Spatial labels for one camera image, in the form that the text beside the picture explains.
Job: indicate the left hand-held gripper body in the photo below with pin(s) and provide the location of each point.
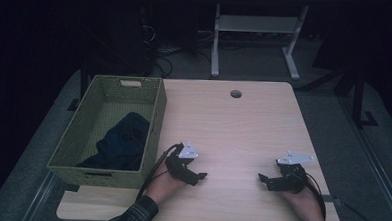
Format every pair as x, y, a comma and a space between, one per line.
181, 165

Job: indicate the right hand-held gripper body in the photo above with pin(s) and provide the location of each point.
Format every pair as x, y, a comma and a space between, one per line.
292, 181

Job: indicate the dark blue garment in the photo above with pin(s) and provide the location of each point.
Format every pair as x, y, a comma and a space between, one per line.
122, 144

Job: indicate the green woven basket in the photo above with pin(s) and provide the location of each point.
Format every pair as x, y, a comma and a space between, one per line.
116, 100

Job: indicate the person's right hand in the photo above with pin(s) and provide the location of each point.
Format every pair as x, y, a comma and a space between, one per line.
308, 205

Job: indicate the person's left hand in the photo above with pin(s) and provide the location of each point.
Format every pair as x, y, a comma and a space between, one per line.
162, 187

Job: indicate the grey tape strip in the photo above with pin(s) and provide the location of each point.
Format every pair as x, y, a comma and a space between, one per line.
327, 198

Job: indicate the black stand with foot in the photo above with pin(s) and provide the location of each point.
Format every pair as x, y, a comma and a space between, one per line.
358, 94

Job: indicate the black stand leg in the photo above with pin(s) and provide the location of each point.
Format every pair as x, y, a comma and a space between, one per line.
83, 82

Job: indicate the metal floor rail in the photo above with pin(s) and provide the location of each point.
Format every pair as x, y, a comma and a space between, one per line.
375, 158
42, 194

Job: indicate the white metal desk frame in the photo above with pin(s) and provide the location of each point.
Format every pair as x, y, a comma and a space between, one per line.
254, 23

